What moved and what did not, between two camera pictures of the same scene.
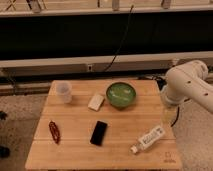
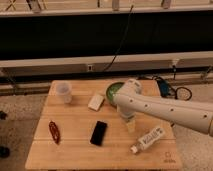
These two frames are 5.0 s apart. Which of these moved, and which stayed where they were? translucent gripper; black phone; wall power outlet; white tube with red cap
Moved: translucent gripper
Stayed: white tube with red cap; black phone; wall power outlet
